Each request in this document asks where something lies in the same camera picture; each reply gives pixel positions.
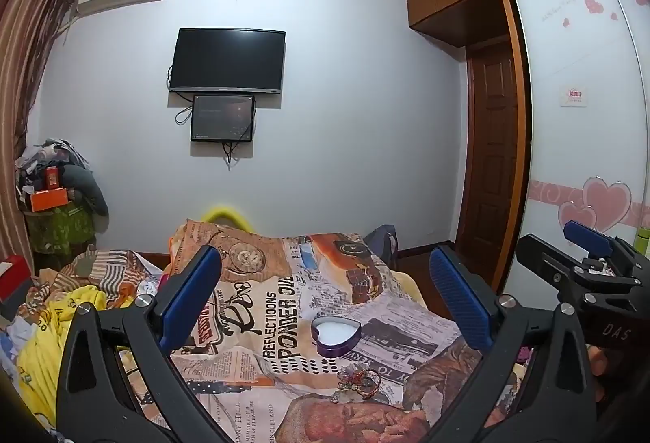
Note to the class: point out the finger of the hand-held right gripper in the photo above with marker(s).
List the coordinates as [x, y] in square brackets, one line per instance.
[543, 255]
[589, 235]

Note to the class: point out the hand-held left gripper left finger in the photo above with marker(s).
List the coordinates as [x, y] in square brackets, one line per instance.
[190, 296]

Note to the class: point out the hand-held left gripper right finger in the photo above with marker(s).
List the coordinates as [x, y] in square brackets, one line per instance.
[459, 301]

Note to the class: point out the purple heart-shaped tin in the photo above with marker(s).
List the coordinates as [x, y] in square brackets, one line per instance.
[335, 334]

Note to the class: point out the person's right hand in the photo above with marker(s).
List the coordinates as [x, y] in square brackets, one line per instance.
[598, 367]

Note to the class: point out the green bottle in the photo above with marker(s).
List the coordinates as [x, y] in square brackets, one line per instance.
[644, 241]

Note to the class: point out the yellow plastic hoop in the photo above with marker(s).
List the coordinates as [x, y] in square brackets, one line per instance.
[223, 210]

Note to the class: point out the brown striped bedding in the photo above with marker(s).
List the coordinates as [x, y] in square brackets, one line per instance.
[101, 265]

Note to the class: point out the dark blue bag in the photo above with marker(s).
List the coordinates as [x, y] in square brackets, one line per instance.
[381, 245]

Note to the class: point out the printed blanket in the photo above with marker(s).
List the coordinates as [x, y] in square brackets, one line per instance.
[304, 280]

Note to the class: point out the brown wooden door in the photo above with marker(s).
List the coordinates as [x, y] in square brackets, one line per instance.
[490, 143]

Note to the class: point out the pink and white sticker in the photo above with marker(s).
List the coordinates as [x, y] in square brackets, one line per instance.
[575, 97]

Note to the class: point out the green patterned bag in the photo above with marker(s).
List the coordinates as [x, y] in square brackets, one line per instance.
[61, 230]

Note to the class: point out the grey garment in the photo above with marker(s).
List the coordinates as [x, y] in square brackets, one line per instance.
[84, 189]

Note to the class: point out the yellow cloth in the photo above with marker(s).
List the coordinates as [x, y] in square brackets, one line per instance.
[43, 336]

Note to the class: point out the flat orange box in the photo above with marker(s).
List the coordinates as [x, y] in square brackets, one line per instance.
[48, 200]

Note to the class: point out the red box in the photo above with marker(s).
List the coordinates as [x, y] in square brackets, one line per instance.
[15, 278]

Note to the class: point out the small black monitor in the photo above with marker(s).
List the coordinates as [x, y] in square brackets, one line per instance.
[222, 118]

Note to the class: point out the small orange box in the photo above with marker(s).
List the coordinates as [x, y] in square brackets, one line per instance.
[52, 178]

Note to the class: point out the pale blue cloth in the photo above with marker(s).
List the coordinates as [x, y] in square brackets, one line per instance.
[12, 339]

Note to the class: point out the pile of clothes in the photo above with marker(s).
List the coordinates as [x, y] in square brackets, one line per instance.
[40, 156]

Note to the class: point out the brown striped curtain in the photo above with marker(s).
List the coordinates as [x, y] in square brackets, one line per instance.
[20, 67]

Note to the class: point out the black wall television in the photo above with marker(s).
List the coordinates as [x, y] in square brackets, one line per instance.
[228, 60]

